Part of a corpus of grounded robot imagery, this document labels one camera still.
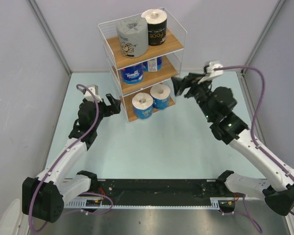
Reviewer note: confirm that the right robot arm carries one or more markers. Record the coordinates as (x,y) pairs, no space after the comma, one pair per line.
(277,188)

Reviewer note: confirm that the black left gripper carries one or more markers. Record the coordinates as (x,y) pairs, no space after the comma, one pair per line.
(114,108)

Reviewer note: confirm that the blue Tempo paper roll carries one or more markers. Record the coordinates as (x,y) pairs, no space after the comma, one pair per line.
(132,74)

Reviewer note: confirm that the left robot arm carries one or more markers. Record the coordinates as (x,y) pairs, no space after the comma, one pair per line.
(45,196)

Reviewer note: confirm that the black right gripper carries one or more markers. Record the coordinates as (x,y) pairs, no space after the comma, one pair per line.
(180,84)

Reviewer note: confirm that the white wire wooden shelf rack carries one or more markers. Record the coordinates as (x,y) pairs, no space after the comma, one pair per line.
(171,51)

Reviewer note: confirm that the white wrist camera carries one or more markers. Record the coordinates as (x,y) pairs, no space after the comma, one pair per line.
(212,70)
(91,93)

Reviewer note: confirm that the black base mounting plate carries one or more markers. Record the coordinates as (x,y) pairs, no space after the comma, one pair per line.
(157,194)

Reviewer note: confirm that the blue white paper roll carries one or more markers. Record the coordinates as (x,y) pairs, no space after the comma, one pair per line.
(153,65)

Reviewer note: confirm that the light blue paper roll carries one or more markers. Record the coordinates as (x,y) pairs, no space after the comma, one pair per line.
(142,105)

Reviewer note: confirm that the grey paper roll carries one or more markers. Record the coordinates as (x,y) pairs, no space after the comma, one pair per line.
(133,36)

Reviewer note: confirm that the blue starry paper roll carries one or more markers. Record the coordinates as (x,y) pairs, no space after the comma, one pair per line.
(161,96)

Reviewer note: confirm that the aluminium frame rail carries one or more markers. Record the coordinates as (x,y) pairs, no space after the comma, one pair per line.
(254,105)

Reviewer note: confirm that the black paper roll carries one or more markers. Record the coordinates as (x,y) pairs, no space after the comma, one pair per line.
(157,26)

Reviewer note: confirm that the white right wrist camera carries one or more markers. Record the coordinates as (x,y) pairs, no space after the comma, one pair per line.
(212,70)

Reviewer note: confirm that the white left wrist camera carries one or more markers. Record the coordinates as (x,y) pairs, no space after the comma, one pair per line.
(91,93)

